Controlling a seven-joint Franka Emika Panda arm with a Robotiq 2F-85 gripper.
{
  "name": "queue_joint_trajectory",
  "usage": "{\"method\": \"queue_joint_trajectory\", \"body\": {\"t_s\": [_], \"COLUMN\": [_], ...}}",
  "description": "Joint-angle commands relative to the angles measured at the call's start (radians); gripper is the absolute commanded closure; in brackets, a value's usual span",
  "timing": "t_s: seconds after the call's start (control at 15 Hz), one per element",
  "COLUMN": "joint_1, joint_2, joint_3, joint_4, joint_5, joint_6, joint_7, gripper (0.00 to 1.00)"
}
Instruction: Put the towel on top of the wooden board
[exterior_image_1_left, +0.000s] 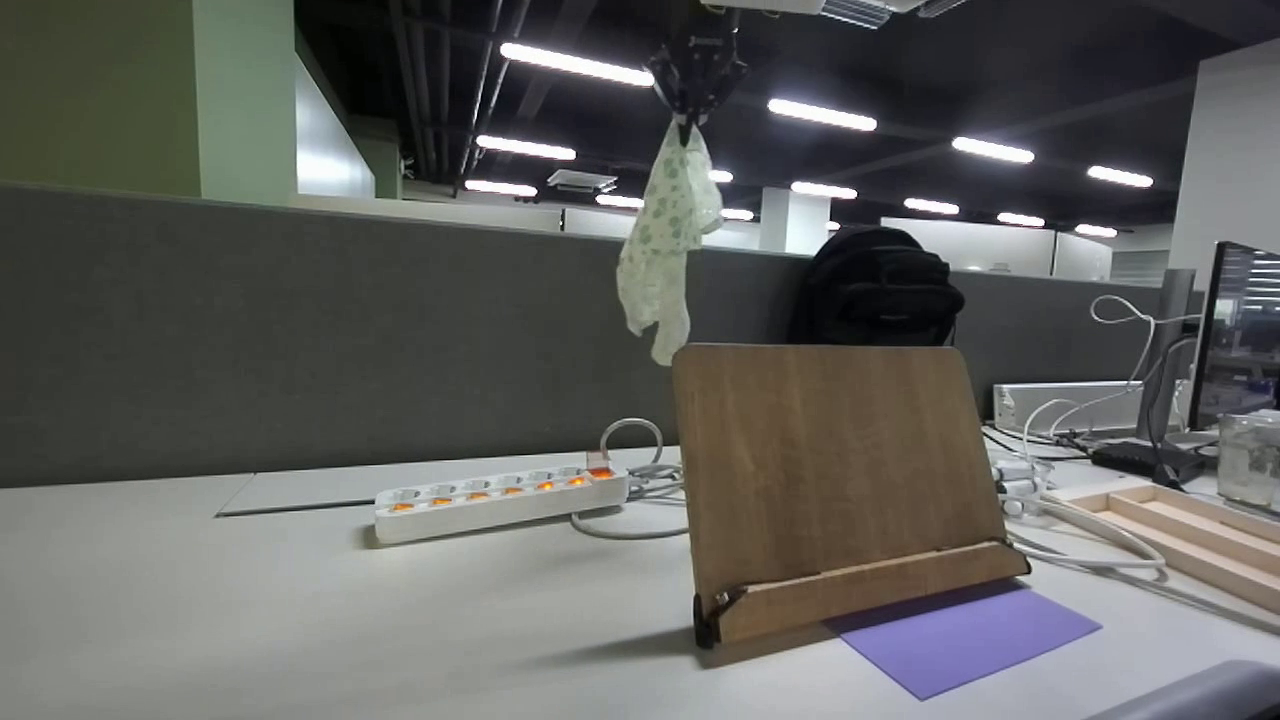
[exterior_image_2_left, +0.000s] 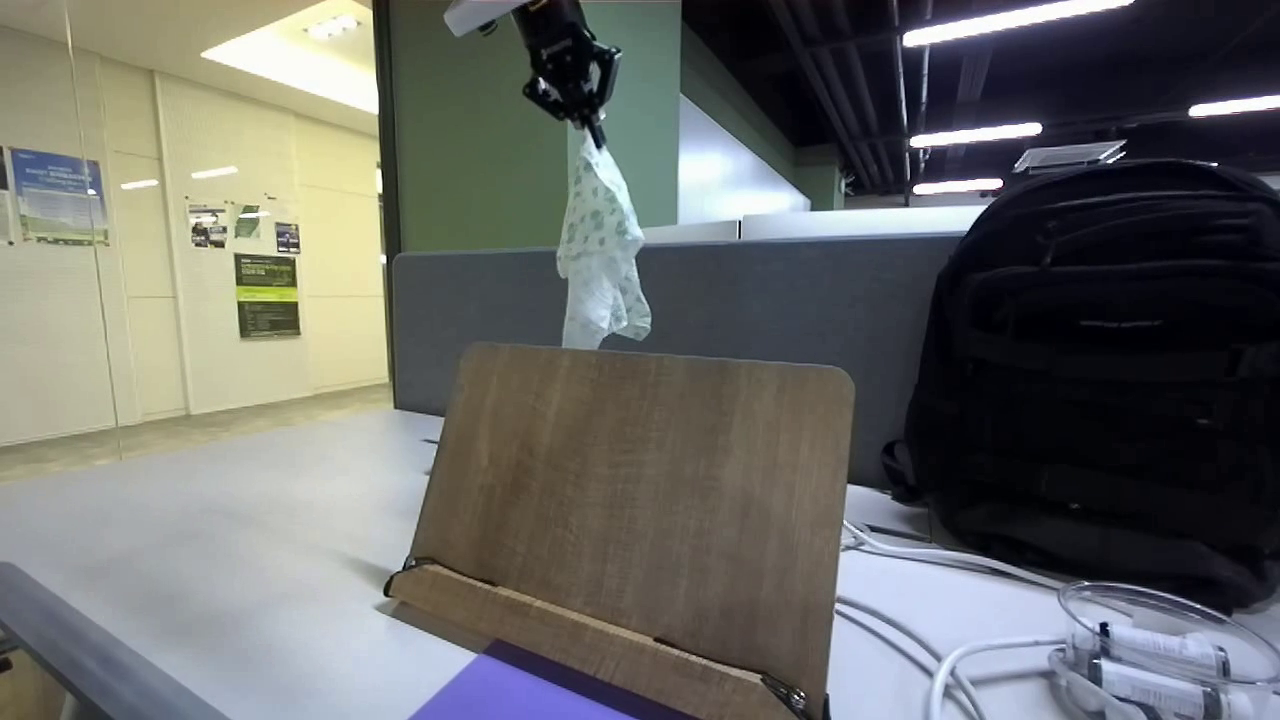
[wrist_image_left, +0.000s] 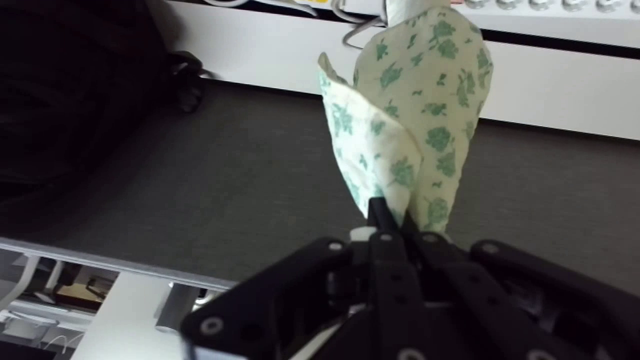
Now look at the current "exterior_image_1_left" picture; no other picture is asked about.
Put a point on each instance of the white rectangular box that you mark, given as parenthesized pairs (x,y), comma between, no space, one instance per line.
(1060,406)

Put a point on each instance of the purple paper sheet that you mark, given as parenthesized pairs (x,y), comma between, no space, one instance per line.
(967,643)

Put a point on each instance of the black computer monitor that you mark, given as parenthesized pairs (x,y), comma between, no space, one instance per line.
(1240,334)

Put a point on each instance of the grey monitor stand post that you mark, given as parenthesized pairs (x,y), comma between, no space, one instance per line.
(1173,346)

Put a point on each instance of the clear plastic container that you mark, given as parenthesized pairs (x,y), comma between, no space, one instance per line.
(1252,461)

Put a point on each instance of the grey office partition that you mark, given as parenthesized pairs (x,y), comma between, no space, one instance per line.
(321,334)

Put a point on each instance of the light wooden frame tray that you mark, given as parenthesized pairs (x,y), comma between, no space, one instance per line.
(1173,524)

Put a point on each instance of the grey chair back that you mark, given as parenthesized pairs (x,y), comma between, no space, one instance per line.
(1193,692)

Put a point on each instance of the black stand base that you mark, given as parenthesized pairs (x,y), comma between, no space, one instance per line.
(1148,461)

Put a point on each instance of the brown wooden board stand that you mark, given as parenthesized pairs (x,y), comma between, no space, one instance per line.
(834,481)

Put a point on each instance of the long ceiling light tube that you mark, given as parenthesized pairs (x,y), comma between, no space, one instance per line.
(823,113)
(579,67)
(527,144)
(1117,176)
(994,149)
(931,205)

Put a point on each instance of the white power strip orange switches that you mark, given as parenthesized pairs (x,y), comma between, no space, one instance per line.
(503,501)

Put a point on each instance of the green patterned white towel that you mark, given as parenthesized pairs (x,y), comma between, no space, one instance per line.
(665,241)

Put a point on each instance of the black backpack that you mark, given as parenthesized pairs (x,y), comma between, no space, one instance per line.
(875,287)

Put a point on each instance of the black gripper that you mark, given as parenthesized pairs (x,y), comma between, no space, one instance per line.
(699,60)

